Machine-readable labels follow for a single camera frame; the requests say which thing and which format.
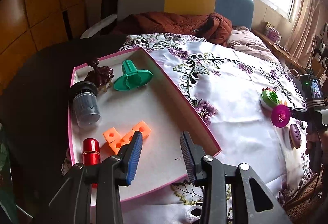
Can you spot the orange cube connector block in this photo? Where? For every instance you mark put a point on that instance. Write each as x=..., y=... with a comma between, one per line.
x=116, y=141

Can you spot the green and white plug toy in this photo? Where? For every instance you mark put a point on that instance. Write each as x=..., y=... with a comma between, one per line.
x=269, y=100

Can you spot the white floral embroidered tablecloth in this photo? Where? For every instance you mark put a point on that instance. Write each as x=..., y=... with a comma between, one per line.
x=223, y=85

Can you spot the grey cylinder with black cap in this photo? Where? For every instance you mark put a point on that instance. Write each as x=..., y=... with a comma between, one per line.
x=83, y=101

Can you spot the purple oval soap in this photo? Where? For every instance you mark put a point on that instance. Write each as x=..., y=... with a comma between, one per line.
x=295, y=136

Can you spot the pink shallow tray box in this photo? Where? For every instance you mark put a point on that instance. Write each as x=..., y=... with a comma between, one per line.
x=165, y=110

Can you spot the red metallic cylinder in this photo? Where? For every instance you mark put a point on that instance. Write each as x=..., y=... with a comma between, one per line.
x=91, y=156

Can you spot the rust brown quilted jacket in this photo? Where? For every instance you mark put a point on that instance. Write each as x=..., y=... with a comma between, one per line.
x=214, y=27

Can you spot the green plastic cylinder stand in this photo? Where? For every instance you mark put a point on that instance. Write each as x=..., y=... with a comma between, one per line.
x=132, y=78

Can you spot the person's right hand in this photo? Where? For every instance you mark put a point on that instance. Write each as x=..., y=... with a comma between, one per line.
x=313, y=137

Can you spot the red plastic block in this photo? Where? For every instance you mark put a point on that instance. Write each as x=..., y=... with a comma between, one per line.
x=268, y=89

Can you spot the dark brown carved ornament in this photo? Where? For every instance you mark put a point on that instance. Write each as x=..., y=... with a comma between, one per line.
x=101, y=77

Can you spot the pink beige pillow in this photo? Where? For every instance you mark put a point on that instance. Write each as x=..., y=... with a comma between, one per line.
x=243, y=40

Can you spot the purple gift box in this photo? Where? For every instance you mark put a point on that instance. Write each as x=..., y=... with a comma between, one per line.
x=272, y=33

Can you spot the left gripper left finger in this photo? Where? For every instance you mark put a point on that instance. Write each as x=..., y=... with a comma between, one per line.
x=72, y=203

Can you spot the magenta perforated funnel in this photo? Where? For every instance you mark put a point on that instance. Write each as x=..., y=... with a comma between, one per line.
x=280, y=116

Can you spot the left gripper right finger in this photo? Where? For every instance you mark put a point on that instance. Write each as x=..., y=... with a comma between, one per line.
x=252, y=201

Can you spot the beige curtain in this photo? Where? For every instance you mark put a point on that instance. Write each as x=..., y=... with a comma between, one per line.
x=305, y=18

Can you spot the wooden side desk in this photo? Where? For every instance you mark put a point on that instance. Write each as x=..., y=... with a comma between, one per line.
x=278, y=51

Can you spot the woven rattan chair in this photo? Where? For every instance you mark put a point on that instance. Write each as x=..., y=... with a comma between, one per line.
x=307, y=200

